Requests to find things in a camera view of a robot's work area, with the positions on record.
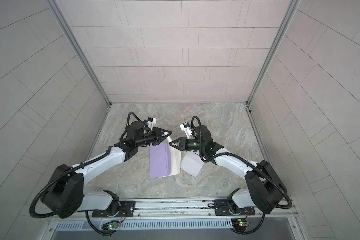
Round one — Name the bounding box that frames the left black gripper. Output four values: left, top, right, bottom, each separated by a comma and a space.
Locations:
134, 128, 172, 148

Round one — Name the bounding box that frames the purple envelope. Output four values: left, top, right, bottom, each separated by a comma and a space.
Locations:
149, 143, 171, 179

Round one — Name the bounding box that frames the cream envelope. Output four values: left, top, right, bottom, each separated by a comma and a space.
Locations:
165, 137, 181, 177

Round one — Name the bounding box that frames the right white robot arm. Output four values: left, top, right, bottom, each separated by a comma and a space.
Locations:
170, 122, 292, 215

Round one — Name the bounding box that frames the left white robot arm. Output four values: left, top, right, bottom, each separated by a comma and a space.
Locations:
30, 121, 172, 219

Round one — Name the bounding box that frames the white paper sheet underneath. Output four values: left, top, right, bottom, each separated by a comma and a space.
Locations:
181, 152, 205, 178

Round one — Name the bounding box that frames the right circuit board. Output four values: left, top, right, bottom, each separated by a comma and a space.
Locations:
231, 218, 251, 232

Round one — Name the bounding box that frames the circuit board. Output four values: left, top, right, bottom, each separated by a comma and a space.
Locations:
102, 221, 120, 231
231, 218, 251, 232

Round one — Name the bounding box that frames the left circuit board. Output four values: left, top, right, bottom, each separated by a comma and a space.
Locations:
102, 221, 120, 231

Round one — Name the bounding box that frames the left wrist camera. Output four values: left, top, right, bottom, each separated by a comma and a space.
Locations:
144, 117, 157, 130

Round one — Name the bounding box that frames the aluminium rail frame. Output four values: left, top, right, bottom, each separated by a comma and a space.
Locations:
41, 196, 301, 240

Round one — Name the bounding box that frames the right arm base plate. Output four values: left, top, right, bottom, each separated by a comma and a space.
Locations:
208, 199, 256, 216

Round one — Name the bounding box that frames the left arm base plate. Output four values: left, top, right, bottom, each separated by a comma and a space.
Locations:
92, 201, 136, 218

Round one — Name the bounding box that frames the left black corrugated cable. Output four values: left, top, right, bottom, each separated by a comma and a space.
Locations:
29, 111, 145, 236

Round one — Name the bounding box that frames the black corrugated cable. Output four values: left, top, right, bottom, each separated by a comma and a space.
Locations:
29, 111, 145, 236
191, 115, 293, 235

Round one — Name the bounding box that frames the right black corrugated cable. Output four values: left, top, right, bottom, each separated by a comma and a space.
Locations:
191, 115, 293, 235

